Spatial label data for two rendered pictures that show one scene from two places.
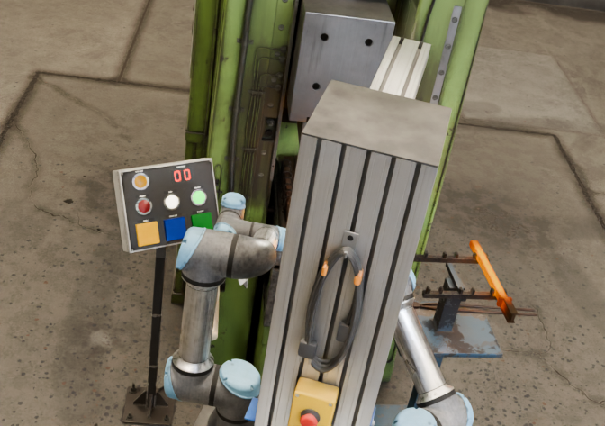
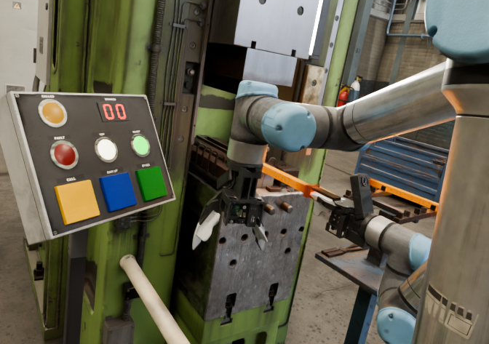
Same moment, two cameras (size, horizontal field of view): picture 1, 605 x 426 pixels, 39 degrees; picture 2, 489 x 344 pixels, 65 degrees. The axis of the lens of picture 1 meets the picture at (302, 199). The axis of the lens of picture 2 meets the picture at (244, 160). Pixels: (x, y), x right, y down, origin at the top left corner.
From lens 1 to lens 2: 2.21 m
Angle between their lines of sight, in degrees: 31
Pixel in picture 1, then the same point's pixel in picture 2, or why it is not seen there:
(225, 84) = (142, 11)
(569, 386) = not seen: hidden behind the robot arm
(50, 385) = not seen: outside the picture
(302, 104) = (247, 23)
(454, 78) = (343, 26)
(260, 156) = (180, 113)
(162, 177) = (86, 111)
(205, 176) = (143, 116)
